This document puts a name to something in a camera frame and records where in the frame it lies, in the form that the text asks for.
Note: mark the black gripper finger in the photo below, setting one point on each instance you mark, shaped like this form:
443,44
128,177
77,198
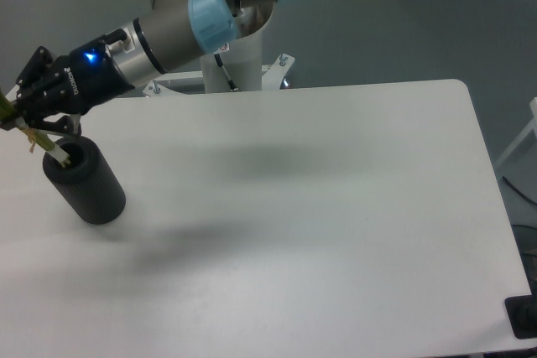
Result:
68,125
37,79

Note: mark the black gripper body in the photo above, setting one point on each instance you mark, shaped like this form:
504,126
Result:
76,82

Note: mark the red tulip bouquet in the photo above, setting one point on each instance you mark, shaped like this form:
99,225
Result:
29,131

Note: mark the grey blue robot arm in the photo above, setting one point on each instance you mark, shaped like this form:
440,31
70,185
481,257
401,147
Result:
172,34

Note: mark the black ribbed cylinder vase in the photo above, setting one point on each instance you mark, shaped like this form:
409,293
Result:
87,183

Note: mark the black device at table edge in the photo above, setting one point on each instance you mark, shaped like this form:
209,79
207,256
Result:
521,312

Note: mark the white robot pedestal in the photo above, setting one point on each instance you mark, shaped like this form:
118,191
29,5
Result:
236,67

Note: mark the white furniture frame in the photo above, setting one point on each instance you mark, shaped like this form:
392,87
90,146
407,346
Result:
521,143

